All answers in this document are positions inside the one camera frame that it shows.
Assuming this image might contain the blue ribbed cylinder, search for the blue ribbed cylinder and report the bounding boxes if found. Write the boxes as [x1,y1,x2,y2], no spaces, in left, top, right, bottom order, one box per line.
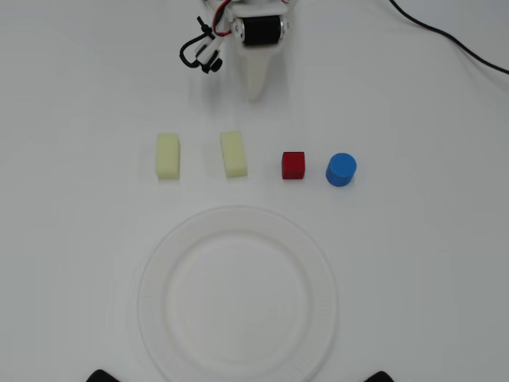
[324,152,358,187]

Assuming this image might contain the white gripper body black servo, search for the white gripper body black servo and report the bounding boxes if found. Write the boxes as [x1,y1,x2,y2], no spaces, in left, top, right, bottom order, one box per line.
[222,0,290,49]

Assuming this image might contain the black camera cable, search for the black camera cable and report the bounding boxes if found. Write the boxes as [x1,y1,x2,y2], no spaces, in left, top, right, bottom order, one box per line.
[178,15,216,68]

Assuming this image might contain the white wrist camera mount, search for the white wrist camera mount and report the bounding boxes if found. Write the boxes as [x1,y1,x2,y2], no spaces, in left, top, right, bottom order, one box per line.
[192,33,227,74]

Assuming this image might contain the white plastic plate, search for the white plastic plate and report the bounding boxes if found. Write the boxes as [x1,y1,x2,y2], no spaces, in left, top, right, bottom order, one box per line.
[136,205,341,382]

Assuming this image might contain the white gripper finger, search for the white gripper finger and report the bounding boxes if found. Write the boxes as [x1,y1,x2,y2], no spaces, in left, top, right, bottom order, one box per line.
[237,44,281,102]

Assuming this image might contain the cream foam block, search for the cream foam block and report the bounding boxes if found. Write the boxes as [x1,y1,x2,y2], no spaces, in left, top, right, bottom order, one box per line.
[219,130,249,179]
[155,132,182,181]

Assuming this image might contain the red perforated cube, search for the red perforated cube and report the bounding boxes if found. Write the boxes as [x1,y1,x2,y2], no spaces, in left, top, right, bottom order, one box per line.
[281,150,307,180]

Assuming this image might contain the thin black cable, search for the thin black cable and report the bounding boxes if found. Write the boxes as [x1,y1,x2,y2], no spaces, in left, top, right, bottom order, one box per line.
[388,0,509,76]

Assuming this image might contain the red and white servo wires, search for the red and white servo wires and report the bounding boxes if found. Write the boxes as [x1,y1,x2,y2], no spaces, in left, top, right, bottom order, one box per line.
[205,0,234,37]

